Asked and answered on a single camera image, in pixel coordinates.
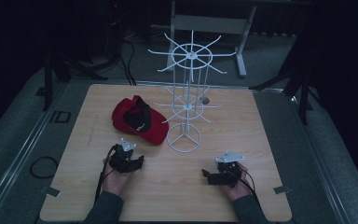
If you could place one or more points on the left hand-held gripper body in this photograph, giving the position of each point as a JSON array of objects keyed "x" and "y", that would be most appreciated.
[{"x": 121, "y": 158}]

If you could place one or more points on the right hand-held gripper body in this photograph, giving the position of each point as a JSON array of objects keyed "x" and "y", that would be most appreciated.
[{"x": 227, "y": 170}]

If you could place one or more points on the red baseball cap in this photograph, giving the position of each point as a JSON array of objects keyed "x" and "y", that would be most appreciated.
[{"x": 138, "y": 120}]

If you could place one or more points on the person's right hand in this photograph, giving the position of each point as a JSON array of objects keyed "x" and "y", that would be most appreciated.
[{"x": 240, "y": 186}]

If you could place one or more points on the person's left hand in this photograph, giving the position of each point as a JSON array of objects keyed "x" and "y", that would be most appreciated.
[{"x": 115, "y": 180}]

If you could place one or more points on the grey tape strip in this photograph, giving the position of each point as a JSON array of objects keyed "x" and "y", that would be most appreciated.
[
  {"x": 282, "y": 189},
  {"x": 50, "y": 191}
]

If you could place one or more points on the black tripod stand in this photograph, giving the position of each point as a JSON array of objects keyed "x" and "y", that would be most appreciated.
[
  {"x": 59, "y": 65},
  {"x": 295, "y": 81}
]

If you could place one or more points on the white metal desk frame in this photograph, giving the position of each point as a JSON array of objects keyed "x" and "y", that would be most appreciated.
[{"x": 209, "y": 28}]

